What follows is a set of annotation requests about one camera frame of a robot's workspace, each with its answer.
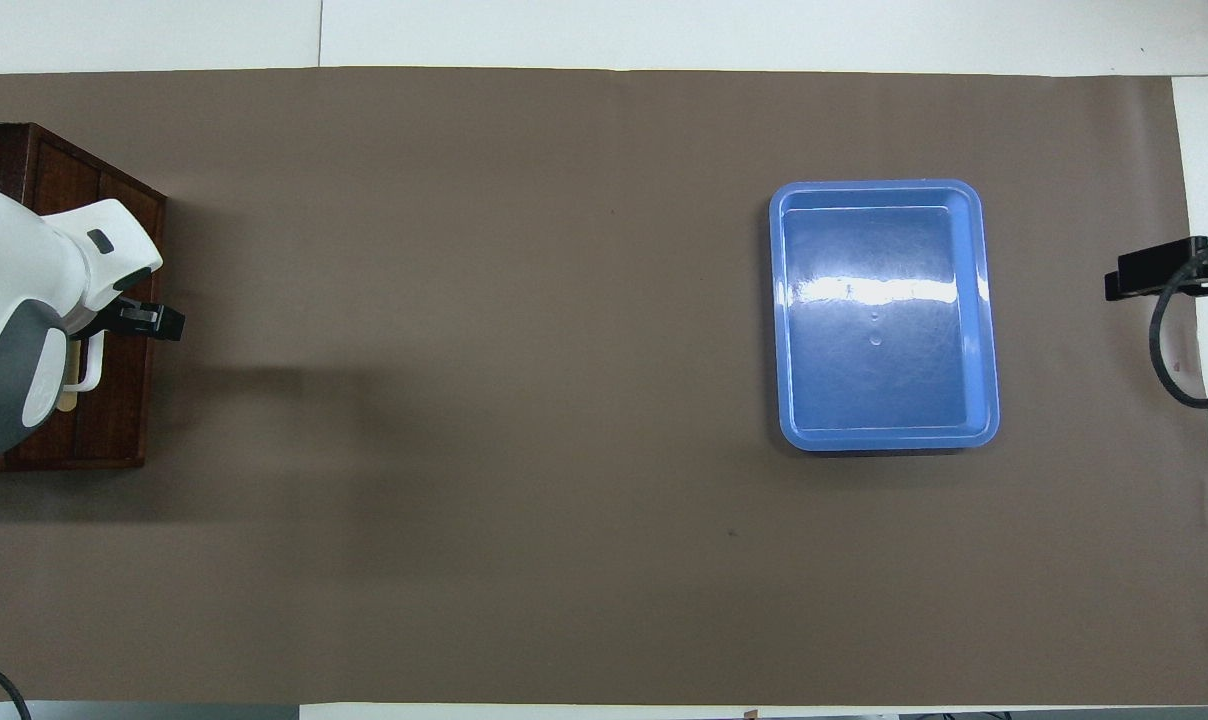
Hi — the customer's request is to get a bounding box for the dark wooden drawer cabinet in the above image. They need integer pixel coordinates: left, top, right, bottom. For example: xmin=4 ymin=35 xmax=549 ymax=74
xmin=0 ymin=122 xmax=167 ymax=473

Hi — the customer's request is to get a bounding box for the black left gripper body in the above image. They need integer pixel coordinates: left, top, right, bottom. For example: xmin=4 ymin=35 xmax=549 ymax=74
xmin=69 ymin=298 xmax=118 ymax=339

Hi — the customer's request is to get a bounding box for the blue plastic tray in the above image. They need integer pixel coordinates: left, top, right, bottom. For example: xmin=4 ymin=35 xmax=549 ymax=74
xmin=769 ymin=180 xmax=1001 ymax=453

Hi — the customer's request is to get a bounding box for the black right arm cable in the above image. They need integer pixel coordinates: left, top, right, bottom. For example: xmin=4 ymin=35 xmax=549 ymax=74
xmin=1149 ymin=240 xmax=1208 ymax=410

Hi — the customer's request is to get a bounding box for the brown paper table mat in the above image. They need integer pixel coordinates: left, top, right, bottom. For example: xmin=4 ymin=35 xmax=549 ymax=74
xmin=0 ymin=66 xmax=1208 ymax=706

